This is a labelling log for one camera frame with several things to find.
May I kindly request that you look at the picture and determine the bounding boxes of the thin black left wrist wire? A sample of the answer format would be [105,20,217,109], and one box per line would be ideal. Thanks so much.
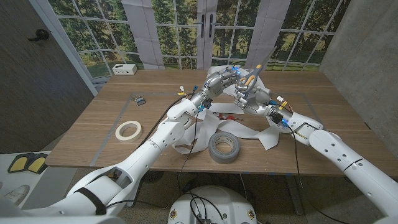
[104,109,201,210]

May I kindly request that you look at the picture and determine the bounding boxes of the white sneaker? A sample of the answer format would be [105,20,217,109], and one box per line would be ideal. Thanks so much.
[2,184,31,205]

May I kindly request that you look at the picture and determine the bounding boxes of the thin black wrist wire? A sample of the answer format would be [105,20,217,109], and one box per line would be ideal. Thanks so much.
[104,109,201,210]
[290,124,345,224]

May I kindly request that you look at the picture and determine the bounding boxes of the printed window forest backdrop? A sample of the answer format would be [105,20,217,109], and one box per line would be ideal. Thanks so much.
[29,0,352,90]

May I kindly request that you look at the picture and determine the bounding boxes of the yellow black foot pedal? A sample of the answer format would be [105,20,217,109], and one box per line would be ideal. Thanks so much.
[27,152,49,175]
[7,152,32,174]

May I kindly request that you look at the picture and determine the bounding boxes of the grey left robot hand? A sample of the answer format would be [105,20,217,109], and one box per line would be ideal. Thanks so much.
[191,67,243,112]

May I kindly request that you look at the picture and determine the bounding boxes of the white power box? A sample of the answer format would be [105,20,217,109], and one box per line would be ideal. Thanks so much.
[111,63,139,76]

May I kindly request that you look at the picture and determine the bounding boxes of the grey duct tape roll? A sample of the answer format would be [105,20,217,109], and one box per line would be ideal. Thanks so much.
[208,131,241,165]

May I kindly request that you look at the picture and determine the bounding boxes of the white floor board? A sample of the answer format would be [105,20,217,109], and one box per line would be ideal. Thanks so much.
[0,151,78,209]

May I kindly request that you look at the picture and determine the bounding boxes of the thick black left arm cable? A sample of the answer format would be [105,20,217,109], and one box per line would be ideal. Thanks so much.
[136,93,193,149]

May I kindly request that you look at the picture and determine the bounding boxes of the scissors with beige grey handles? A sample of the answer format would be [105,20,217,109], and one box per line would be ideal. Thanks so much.
[236,45,278,94]

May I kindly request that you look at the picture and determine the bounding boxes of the long white receipt paper strip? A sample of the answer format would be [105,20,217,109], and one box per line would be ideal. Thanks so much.
[172,65,292,155]

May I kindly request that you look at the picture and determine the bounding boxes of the grey table leg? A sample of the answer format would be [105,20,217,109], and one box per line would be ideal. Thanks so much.
[285,174,305,216]

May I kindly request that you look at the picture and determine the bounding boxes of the white robot torso edge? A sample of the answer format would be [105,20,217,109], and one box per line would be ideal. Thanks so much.
[0,215,127,224]

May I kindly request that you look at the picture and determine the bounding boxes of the beige masking tape roll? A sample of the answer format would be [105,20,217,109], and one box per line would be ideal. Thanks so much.
[114,120,144,144]

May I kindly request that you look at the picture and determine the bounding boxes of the white table leg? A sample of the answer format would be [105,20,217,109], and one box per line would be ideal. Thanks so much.
[129,179,144,208]

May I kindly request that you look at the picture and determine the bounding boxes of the black round floor object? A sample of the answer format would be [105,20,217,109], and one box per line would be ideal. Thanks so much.
[143,170,165,184]

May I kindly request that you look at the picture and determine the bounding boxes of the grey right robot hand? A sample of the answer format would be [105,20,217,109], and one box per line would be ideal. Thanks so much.
[233,81,294,126]

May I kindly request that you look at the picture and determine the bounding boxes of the black torso cable bundle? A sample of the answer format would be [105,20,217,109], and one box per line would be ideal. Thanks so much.
[182,191,225,224]

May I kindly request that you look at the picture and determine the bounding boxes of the thin black right wrist wire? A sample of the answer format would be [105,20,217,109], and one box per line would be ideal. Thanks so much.
[290,124,345,224]

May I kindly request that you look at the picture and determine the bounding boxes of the white robot torso base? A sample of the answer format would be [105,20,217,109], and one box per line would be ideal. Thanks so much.
[167,185,257,224]

